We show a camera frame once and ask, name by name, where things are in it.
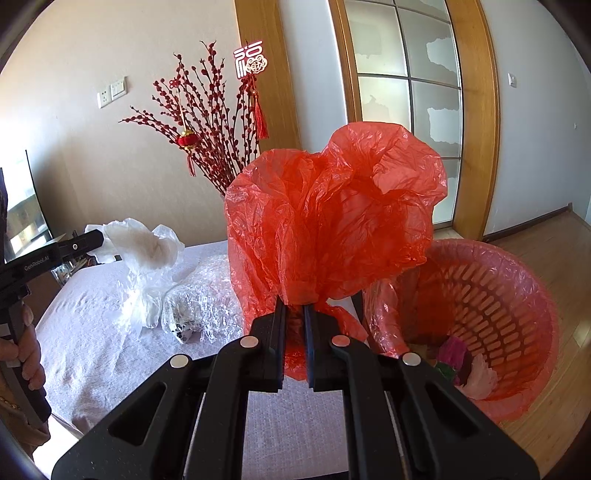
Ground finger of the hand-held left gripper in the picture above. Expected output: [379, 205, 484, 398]
[54, 229, 105, 262]

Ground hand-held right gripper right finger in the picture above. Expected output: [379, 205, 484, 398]
[302, 302, 541, 480]

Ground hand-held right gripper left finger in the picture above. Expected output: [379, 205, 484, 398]
[51, 300, 289, 480]

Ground white plastic bag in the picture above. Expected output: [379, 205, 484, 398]
[96, 218, 187, 330]

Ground large red plastic bag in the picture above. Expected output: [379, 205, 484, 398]
[225, 122, 449, 382]

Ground slotted plastic basket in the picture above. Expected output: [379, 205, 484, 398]
[365, 240, 560, 424]

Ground red plastic basket liner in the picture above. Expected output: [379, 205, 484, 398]
[361, 239, 562, 426]

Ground person's left hand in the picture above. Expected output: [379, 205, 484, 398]
[0, 302, 44, 370]

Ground dark framed screen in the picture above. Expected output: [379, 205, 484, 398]
[6, 148, 54, 258]

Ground clear plastic bag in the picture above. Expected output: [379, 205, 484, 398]
[160, 265, 246, 345]

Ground white tablecloth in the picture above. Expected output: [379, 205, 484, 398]
[34, 240, 395, 472]

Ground small red lantern ornament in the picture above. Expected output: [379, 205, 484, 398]
[176, 130, 198, 177]

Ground red berry branches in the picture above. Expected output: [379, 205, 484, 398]
[119, 41, 274, 198]

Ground red tasselled character ornament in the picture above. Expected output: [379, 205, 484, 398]
[233, 43, 271, 140]

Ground frosted glass door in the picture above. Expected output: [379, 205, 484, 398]
[328, 0, 502, 241]

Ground wooden door frame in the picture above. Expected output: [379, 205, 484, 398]
[234, 0, 304, 156]

